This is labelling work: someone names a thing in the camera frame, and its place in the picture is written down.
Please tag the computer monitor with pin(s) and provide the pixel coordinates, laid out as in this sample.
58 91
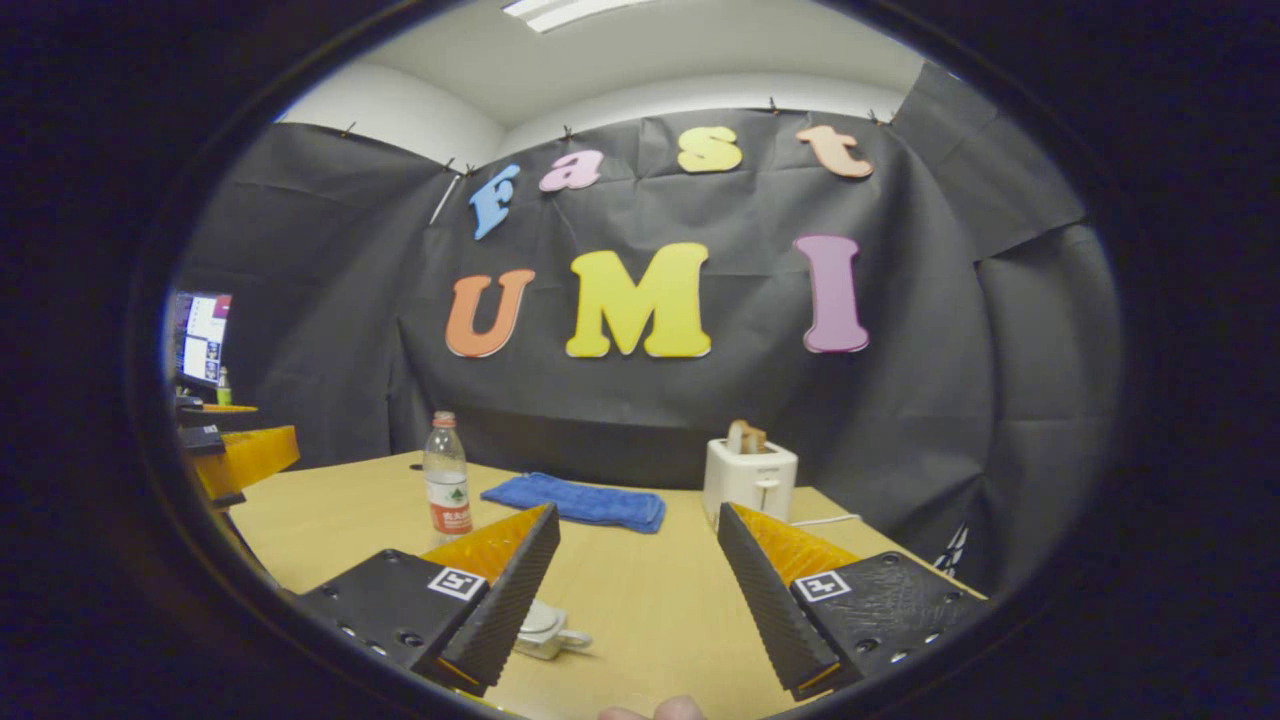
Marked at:
203 340

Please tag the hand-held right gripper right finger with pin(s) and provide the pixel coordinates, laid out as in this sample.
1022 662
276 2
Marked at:
765 600

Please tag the blue towel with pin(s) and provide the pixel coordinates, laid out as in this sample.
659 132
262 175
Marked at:
580 502

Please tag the green bottle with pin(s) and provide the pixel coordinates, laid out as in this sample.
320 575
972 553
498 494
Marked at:
224 388

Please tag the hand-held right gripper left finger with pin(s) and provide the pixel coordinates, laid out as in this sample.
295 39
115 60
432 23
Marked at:
510 595

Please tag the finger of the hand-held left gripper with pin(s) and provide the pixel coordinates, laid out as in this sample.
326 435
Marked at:
250 455
225 410

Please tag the black backdrop cloth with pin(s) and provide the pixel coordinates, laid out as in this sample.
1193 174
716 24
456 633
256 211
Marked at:
330 300

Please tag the toast slice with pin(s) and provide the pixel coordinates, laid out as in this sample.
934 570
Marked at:
746 438

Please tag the white toaster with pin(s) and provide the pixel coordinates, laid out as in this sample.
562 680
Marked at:
750 480

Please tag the clear plastic water bottle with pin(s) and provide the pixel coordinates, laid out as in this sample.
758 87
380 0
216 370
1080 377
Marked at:
448 490

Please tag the white teacup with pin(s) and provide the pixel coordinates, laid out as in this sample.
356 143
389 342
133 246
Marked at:
550 645

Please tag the white teacup lid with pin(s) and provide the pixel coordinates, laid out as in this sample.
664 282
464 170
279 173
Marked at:
540 618

